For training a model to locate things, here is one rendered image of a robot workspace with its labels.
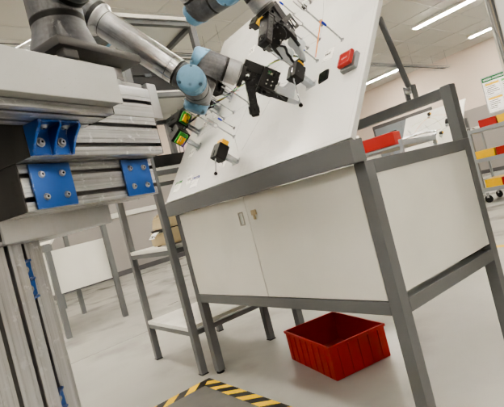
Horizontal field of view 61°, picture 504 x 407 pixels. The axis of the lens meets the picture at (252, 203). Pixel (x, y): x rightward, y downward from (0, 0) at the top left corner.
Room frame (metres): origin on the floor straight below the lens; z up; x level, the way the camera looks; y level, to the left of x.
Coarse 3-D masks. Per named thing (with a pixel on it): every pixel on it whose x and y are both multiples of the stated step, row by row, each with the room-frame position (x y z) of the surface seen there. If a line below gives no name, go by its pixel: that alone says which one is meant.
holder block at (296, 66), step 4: (296, 64) 1.40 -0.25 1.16; (300, 64) 1.41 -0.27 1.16; (288, 68) 1.43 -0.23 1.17; (296, 68) 1.39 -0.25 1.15; (300, 68) 1.40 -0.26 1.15; (304, 68) 1.42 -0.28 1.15; (288, 72) 1.42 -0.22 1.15; (292, 72) 1.39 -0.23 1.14; (296, 72) 1.39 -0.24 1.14; (300, 72) 1.40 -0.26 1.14; (304, 72) 1.41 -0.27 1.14; (288, 76) 1.40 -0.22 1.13; (292, 76) 1.39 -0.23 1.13; (296, 76) 1.39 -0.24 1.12; (300, 76) 1.39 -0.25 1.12; (288, 80) 1.41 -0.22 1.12; (292, 80) 1.41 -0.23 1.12; (296, 80) 1.40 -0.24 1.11; (300, 80) 1.40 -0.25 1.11; (296, 84) 1.42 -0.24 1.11
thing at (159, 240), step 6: (156, 216) 2.38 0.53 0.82; (174, 216) 2.25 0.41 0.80; (156, 222) 2.35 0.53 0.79; (174, 222) 2.25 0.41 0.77; (156, 228) 2.34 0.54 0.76; (174, 228) 2.24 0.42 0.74; (162, 234) 2.26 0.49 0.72; (174, 234) 2.24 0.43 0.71; (156, 240) 2.33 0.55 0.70; (162, 240) 2.27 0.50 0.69; (174, 240) 2.23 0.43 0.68; (180, 240) 2.26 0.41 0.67
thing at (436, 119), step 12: (408, 120) 8.62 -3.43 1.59; (420, 120) 8.37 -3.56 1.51; (432, 120) 8.13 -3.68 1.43; (444, 120) 7.91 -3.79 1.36; (408, 132) 8.45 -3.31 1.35; (432, 132) 7.98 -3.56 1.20; (444, 132) 7.76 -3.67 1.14; (420, 144) 8.07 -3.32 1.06; (432, 144) 7.85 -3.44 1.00; (480, 168) 7.73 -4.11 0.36
